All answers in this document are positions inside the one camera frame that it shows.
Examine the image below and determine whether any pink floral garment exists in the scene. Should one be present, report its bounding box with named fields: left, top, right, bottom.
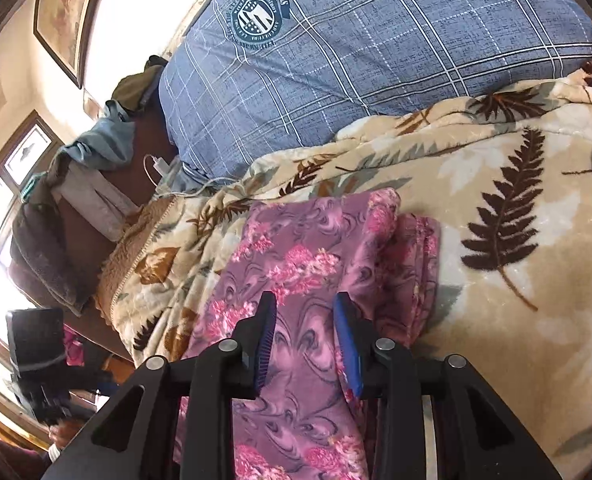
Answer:
left=186, top=188, right=440, bottom=479

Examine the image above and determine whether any person's left hand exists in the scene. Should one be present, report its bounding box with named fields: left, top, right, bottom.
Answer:
left=48, top=418, right=86, bottom=450

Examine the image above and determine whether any grey cloth on headboard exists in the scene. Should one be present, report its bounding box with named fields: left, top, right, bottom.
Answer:
left=55, top=162, right=139, bottom=242

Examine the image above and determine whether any teal cloth on headboard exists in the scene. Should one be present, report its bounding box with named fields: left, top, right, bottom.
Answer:
left=58, top=100, right=135, bottom=171

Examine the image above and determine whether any beige leaf pattern blanket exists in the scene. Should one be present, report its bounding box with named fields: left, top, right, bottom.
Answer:
left=95, top=60, right=592, bottom=479

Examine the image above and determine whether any olive cloth on headboard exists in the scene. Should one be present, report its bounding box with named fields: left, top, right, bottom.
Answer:
left=111, top=55, right=168, bottom=113

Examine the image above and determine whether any blue plaid pillow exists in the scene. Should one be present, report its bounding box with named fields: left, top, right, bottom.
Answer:
left=159, top=0, right=592, bottom=185

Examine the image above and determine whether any wooden window frame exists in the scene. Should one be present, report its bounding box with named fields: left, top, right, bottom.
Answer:
left=0, top=110, right=61, bottom=452

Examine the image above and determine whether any white charger with cable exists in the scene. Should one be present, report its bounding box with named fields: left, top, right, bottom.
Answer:
left=143, top=154, right=236, bottom=197

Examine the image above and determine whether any framed wall picture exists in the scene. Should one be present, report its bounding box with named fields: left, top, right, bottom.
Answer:
left=33, top=0, right=99, bottom=89

